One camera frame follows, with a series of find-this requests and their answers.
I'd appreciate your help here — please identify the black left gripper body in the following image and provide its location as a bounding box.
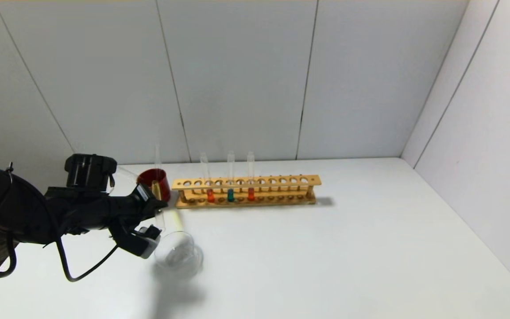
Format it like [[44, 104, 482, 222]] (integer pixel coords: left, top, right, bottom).
[[108, 183, 158, 232]]

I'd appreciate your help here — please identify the dark red cup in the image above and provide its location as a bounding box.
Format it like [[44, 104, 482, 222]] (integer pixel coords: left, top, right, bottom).
[[137, 169, 172, 204]]

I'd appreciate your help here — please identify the wooden test tube rack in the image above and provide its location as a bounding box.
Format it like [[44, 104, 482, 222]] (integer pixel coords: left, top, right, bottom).
[[172, 175, 322, 210]]

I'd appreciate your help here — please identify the black cable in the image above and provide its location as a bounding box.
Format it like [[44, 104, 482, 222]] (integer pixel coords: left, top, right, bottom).
[[0, 163, 120, 282]]

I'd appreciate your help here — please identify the test tube with yellow pigment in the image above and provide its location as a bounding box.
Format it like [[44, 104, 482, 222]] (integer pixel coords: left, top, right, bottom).
[[151, 179, 187, 234]]

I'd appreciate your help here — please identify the clear glass dish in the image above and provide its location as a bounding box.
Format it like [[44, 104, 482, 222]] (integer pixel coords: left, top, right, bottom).
[[155, 230, 204, 280]]

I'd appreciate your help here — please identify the test tube with red pigment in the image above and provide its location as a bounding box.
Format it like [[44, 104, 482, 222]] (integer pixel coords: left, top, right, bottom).
[[247, 152, 256, 202]]

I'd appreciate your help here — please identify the test tube with orange-red pigment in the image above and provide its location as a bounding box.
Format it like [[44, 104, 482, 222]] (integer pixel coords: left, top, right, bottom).
[[200, 153, 216, 203]]

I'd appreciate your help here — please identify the test tube with green pigment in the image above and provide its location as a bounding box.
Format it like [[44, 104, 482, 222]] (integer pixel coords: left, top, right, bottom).
[[227, 151, 236, 203]]

